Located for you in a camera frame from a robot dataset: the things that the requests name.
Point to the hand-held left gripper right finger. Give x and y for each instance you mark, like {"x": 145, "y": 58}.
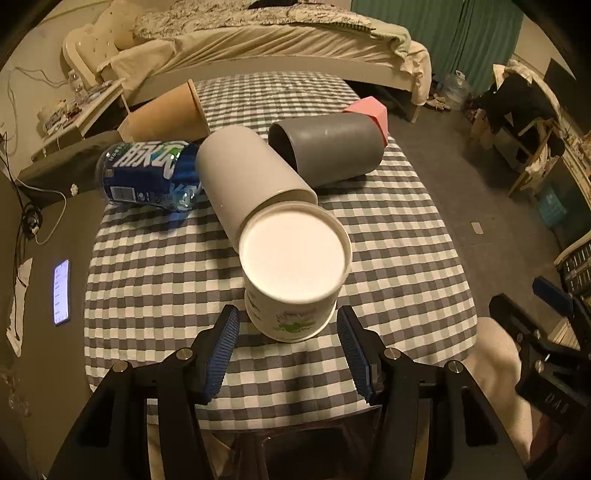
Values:
{"x": 354, "y": 355}

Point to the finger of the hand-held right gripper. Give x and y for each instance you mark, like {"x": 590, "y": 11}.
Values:
{"x": 551, "y": 295}
{"x": 512, "y": 318}

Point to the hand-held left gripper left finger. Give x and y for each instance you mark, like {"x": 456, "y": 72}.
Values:
{"x": 224, "y": 355}

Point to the white paper cup green print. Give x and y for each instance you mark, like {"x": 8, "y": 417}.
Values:
{"x": 295, "y": 272}

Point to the plain white cup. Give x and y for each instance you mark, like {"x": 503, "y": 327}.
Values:
{"x": 244, "y": 175}

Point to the grey cup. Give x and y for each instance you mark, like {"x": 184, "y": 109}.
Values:
{"x": 332, "y": 147}

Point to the brown paper cup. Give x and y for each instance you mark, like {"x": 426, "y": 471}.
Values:
{"x": 161, "y": 117}

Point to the dark storage rack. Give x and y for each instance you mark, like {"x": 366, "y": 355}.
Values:
{"x": 575, "y": 267}

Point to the person's leg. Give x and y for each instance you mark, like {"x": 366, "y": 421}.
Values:
{"x": 501, "y": 383}

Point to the teal bin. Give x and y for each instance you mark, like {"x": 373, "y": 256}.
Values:
{"x": 551, "y": 205}

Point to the small paper scrap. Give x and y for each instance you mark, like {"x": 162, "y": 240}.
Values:
{"x": 477, "y": 228}

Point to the grey white checkered tablecloth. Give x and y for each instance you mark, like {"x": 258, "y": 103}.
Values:
{"x": 397, "y": 258}

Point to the lit smartphone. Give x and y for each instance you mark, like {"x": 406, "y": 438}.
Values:
{"x": 62, "y": 293}

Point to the wooden chair with dark clothes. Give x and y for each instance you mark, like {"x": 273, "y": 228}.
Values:
{"x": 517, "y": 110}

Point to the blue label plastic bottle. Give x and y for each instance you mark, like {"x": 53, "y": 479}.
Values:
{"x": 143, "y": 173}

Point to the white paper sheet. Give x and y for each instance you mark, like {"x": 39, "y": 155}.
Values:
{"x": 18, "y": 304}

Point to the clear plastic bag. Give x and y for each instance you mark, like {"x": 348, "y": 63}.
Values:
{"x": 456, "y": 90}

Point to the pink box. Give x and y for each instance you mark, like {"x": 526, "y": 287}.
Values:
{"x": 369, "y": 113}

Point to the dark grey seat cushion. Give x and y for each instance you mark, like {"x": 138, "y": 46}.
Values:
{"x": 64, "y": 166}

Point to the white nightstand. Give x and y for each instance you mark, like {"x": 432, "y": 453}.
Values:
{"x": 83, "y": 115}

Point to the teal curtain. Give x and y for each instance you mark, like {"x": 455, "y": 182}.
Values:
{"x": 438, "y": 32}

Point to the light green blanket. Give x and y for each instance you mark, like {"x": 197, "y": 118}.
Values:
{"x": 392, "y": 37}

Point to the bed with beige sheet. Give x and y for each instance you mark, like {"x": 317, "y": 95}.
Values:
{"x": 258, "y": 50}

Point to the white tufted headboard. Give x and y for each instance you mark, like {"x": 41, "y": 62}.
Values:
{"x": 83, "y": 50}

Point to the patterned duvet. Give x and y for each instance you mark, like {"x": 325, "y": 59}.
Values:
{"x": 240, "y": 18}

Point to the white pillow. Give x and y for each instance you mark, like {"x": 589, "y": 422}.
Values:
{"x": 115, "y": 30}

